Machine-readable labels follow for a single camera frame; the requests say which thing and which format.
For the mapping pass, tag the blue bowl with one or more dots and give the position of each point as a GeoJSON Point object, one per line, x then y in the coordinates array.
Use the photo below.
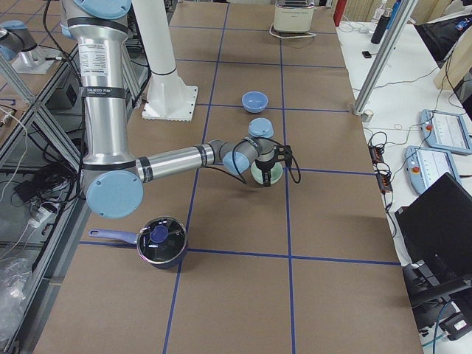
{"type": "Point", "coordinates": [254, 101]}

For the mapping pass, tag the blue teach pendant near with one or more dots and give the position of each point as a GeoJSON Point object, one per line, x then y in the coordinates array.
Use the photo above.
{"type": "Point", "coordinates": [425, 165]}

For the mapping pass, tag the blue teach pendant far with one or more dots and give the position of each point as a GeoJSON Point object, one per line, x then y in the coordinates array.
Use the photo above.
{"type": "Point", "coordinates": [445, 130]}

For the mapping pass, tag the blue saucepan with glass lid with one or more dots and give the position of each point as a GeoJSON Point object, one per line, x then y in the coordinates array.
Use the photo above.
{"type": "Point", "coordinates": [161, 242]}

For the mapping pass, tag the green bowl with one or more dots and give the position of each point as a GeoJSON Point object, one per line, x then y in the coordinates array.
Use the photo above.
{"type": "Point", "coordinates": [276, 173]}

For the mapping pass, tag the orange black usb hub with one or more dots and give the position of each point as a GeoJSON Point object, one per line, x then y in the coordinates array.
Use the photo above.
{"type": "Point", "coordinates": [382, 170]}

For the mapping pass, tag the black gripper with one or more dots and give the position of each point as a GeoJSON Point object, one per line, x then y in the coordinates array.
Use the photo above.
{"type": "Point", "coordinates": [265, 165]}

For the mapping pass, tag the aluminium frame post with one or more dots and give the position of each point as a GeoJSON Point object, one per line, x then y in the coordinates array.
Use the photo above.
{"type": "Point", "coordinates": [399, 18]}

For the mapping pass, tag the brown paper table cover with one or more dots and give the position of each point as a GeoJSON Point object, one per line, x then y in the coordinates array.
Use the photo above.
{"type": "Point", "coordinates": [293, 268]}

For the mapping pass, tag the dark water bottle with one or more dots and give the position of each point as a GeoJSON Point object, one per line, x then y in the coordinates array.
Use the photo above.
{"type": "Point", "coordinates": [381, 27]}

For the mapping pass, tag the cream toaster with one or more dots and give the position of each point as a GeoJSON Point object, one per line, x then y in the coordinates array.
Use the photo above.
{"type": "Point", "coordinates": [293, 16]}

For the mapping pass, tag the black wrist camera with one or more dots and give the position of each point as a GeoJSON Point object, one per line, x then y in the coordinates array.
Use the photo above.
{"type": "Point", "coordinates": [283, 153]}

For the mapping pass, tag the black laptop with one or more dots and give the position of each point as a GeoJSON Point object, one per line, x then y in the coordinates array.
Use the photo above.
{"type": "Point", "coordinates": [438, 224]}

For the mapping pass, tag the blue teach pendant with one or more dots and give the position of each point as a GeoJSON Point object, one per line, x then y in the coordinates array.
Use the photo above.
{"type": "Point", "coordinates": [445, 130]}
{"type": "Point", "coordinates": [425, 165]}

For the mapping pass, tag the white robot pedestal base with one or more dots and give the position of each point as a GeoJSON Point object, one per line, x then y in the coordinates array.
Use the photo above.
{"type": "Point", "coordinates": [168, 97]}

